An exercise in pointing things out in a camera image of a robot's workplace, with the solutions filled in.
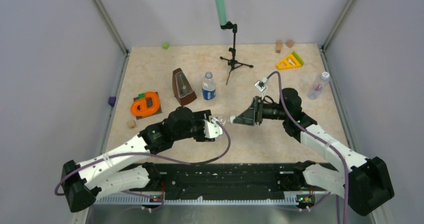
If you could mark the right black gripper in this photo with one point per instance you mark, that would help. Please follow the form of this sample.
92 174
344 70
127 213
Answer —
253 114

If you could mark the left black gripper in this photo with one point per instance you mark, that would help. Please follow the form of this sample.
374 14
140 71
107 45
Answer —
200 116

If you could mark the clear bottle white cap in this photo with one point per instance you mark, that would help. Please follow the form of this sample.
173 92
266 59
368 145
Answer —
223 119

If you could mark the clear Pepsi plastic bottle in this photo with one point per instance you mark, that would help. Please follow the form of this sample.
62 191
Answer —
208 87

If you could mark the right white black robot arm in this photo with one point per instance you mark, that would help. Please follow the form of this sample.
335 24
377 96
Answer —
364 182

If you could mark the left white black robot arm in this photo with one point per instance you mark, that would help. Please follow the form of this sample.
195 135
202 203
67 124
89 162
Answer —
85 182

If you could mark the clear bottle red label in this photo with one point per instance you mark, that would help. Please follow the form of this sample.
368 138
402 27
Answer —
318 86

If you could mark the brown wooden metronome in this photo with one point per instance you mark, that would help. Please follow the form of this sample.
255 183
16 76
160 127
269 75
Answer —
182 89

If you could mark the black tripod stand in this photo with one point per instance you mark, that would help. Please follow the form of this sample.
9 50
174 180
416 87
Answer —
233 63

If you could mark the small wooden cube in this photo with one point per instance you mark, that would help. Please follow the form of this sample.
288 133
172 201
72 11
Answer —
131 124

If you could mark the yellow plastic toy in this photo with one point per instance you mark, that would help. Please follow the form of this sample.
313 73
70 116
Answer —
289 62

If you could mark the green ball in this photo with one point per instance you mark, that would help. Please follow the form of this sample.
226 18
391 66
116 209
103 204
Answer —
165 46

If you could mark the green cylinder stick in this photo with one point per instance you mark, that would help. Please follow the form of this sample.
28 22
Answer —
298 58

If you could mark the tall wooden block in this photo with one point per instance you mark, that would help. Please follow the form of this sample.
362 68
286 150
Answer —
279 46

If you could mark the purple block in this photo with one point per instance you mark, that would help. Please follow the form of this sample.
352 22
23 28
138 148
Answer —
112 101

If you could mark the mint green microphone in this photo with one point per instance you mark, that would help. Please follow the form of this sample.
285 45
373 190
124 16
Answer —
221 11

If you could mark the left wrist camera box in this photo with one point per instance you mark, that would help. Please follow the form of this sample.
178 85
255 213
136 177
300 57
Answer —
212 129

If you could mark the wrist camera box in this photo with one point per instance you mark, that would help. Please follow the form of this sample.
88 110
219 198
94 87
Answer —
261 85
212 129

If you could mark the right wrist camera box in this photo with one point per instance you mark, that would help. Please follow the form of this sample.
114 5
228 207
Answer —
261 85

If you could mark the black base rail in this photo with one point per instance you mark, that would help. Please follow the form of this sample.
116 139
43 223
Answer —
228 182

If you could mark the white slotted cable duct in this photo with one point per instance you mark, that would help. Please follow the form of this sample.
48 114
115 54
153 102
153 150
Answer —
125 199

